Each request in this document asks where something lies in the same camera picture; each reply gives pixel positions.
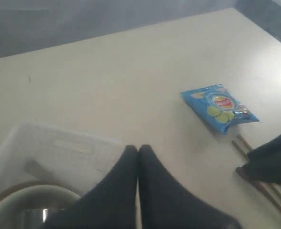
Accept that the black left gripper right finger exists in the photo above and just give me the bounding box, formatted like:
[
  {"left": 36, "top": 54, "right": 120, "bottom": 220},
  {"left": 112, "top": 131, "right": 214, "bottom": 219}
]
[{"left": 138, "top": 145, "right": 241, "bottom": 229}]

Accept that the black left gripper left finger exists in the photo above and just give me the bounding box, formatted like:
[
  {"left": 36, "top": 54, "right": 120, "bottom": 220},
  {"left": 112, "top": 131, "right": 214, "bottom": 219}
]
[{"left": 42, "top": 145, "right": 138, "bottom": 229}]

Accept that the white woven plastic basket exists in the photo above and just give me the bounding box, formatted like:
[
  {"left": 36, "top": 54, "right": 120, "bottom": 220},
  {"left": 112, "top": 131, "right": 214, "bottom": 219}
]
[{"left": 0, "top": 123, "right": 125, "bottom": 196}]

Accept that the cream ceramic bowl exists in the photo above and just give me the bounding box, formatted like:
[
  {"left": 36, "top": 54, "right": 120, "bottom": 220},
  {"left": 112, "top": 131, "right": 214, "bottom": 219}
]
[{"left": 0, "top": 185, "right": 80, "bottom": 229}]

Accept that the brown red plate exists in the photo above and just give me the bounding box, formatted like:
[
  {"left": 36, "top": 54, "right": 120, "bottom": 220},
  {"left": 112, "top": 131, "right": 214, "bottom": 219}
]
[{"left": 0, "top": 180, "right": 58, "bottom": 206}]

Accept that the dark red wooden spoon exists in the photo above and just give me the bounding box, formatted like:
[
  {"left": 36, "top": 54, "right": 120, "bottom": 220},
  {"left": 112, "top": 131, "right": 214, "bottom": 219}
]
[{"left": 236, "top": 167, "right": 281, "bottom": 214}]

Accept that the wooden chopstick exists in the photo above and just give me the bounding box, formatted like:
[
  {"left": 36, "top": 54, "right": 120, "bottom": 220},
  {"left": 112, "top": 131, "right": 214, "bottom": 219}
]
[
  {"left": 231, "top": 140, "right": 281, "bottom": 215},
  {"left": 236, "top": 134, "right": 281, "bottom": 206}
]

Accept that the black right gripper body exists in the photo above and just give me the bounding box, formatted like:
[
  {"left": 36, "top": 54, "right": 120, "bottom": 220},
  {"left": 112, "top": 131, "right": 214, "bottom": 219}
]
[{"left": 244, "top": 134, "right": 281, "bottom": 185}]

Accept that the shiny steel cup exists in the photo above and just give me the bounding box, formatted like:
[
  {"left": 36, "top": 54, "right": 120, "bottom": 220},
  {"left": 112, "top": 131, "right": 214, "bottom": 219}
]
[{"left": 17, "top": 208, "right": 62, "bottom": 229}]

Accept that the blue chips bag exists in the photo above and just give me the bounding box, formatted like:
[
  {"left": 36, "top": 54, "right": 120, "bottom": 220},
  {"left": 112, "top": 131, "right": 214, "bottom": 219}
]
[{"left": 181, "top": 84, "right": 259, "bottom": 135}]

